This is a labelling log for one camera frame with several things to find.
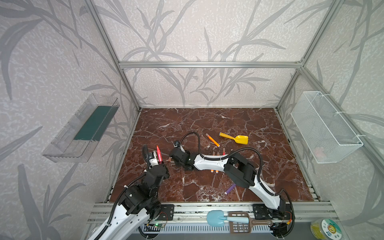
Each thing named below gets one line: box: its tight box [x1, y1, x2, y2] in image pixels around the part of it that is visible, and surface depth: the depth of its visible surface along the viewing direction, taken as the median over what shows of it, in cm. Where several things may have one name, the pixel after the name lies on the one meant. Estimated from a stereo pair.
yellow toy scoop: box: [219, 132, 249, 145], surface depth 104 cm
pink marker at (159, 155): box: [156, 145, 163, 164], surface depth 77 cm
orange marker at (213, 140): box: [205, 133, 220, 148], surface depth 102 cm
